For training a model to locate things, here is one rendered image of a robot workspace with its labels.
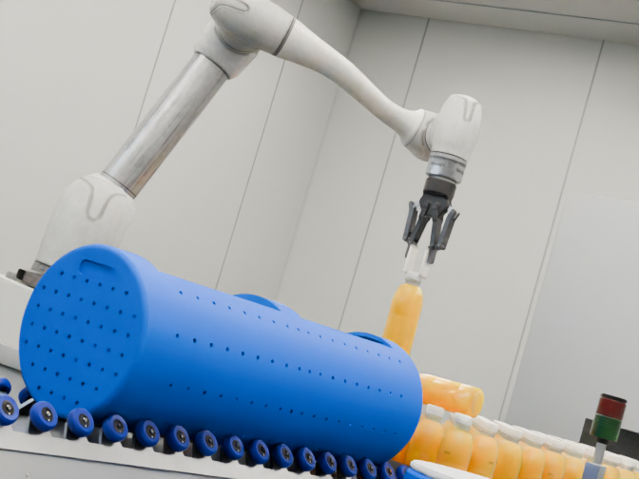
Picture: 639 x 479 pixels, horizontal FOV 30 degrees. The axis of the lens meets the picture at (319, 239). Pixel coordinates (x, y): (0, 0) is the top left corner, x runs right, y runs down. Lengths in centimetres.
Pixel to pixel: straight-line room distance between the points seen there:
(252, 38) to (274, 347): 90
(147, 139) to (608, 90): 470
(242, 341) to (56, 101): 380
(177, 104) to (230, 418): 101
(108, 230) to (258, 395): 68
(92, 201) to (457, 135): 86
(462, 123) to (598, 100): 440
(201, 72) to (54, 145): 295
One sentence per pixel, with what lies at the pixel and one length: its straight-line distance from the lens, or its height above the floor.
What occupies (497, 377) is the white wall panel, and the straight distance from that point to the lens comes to 700.
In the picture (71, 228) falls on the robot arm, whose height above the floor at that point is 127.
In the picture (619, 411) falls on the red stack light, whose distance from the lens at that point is 283.
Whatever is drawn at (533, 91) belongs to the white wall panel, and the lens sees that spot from 733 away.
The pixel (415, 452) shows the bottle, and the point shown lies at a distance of 272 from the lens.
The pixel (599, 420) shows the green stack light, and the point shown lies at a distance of 283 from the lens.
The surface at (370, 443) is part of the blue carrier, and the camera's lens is 244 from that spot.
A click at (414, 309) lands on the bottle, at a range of 280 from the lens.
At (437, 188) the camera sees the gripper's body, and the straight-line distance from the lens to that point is 282.
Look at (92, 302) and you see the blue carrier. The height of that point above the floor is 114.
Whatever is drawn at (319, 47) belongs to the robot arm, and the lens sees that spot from 278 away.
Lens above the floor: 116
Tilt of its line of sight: 5 degrees up
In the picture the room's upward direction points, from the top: 16 degrees clockwise
